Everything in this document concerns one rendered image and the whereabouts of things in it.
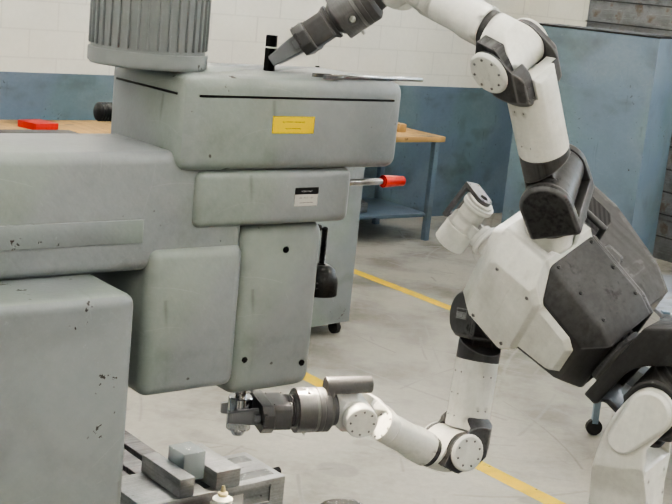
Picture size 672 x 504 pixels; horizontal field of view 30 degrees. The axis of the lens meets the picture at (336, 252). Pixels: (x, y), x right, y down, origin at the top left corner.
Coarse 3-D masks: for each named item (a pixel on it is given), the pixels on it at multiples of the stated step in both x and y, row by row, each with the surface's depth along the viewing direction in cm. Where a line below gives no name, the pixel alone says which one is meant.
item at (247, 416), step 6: (252, 408) 239; (258, 408) 239; (228, 414) 237; (234, 414) 237; (240, 414) 237; (246, 414) 238; (252, 414) 238; (258, 414) 238; (228, 420) 237; (234, 420) 237; (240, 420) 238; (246, 420) 238; (252, 420) 238; (258, 420) 238
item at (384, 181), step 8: (384, 176) 236; (392, 176) 237; (400, 176) 238; (352, 184) 231; (360, 184) 232; (368, 184) 234; (376, 184) 235; (384, 184) 236; (392, 184) 237; (400, 184) 238
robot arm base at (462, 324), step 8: (456, 296) 262; (456, 304) 261; (464, 304) 258; (456, 312) 261; (464, 312) 257; (456, 320) 260; (464, 320) 257; (472, 320) 254; (456, 328) 260; (464, 328) 256; (472, 328) 254; (480, 328) 254; (464, 336) 256; (472, 336) 254; (480, 336) 254
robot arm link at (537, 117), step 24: (528, 24) 211; (552, 48) 211; (480, 72) 210; (504, 72) 206; (528, 72) 207; (552, 72) 210; (504, 96) 210; (528, 96) 209; (552, 96) 211; (528, 120) 213; (552, 120) 213; (528, 144) 216; (552, 144) 215
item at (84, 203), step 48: (0, 144) 196; (48, 144) 201; (96, 144) 206; (144, 144) 211; (0, 192) 189; (48, 192) 193; (96, 192) 198; (144, 192) 204; (192, 192) 210; (0, 240) 190; (48, 240) 195; (96, 240) 200; (144, 240) 206; (192, 240) 212
